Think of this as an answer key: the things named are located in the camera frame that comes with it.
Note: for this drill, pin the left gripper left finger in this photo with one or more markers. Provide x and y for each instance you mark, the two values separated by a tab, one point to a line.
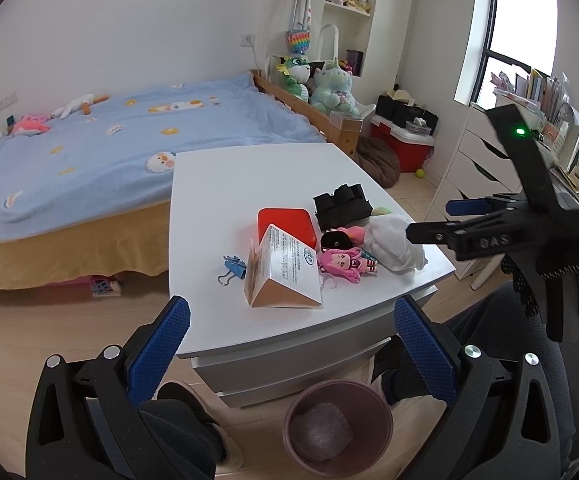
63	441

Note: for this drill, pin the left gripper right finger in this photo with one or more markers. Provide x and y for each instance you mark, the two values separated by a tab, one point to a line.
499	421

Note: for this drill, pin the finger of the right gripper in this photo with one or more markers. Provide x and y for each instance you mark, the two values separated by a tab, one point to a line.
485	205
434	232

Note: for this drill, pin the white cloth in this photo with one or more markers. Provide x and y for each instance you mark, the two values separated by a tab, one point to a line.
386	240

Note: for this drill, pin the pink and black toy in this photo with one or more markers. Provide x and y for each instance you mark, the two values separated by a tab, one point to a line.
343	238

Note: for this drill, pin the black fabric organizer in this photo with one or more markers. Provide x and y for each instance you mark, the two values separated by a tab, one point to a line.
346	205

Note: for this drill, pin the pink hair doll figure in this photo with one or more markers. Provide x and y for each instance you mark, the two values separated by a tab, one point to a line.
350	264

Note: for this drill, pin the red plastic box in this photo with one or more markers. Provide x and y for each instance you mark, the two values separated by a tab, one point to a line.
296	222

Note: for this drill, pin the white cardboard carton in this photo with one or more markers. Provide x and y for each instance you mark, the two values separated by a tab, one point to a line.
282	272

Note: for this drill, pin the blue binder clip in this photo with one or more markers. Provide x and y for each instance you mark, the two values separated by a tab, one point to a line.
235	268

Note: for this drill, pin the mauve trash bin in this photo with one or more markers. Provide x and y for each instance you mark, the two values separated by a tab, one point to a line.
338	428

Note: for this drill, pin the right hand black glove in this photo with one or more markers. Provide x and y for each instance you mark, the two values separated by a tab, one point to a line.
547	278

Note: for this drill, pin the white drawer cabinet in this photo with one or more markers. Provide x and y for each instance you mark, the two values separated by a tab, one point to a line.
479	167

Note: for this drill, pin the red cooler box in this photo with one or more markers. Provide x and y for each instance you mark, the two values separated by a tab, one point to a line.
412	149

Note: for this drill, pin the brown bean bag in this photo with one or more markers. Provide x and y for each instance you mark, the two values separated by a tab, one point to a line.
378	160

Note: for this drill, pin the books on desk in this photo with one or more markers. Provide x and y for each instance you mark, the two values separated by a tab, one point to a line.
546	101

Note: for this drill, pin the black bag on cooler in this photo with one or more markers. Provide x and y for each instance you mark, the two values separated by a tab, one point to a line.
399	113

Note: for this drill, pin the white folding chair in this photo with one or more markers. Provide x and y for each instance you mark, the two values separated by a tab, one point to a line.
327	51

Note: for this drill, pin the white bedside table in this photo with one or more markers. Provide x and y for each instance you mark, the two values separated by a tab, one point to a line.
265	323

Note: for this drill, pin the light green unicorn plush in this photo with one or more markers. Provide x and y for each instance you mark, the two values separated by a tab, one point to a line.
332	90

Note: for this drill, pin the bed with blue blanket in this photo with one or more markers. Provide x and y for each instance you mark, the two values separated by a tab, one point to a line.
89	195

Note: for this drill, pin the green dragon plush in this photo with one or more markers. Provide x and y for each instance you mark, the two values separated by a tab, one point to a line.
293	74

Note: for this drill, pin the rainbow pop bag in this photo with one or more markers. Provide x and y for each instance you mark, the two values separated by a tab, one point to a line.
298	34

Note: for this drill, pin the pink plush on bed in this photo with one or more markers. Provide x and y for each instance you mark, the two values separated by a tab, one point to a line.
30	125

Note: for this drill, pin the white goose plush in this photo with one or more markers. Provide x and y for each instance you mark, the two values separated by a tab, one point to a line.
80	103

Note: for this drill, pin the white wall shelf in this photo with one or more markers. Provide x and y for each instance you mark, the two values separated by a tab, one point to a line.
370	31

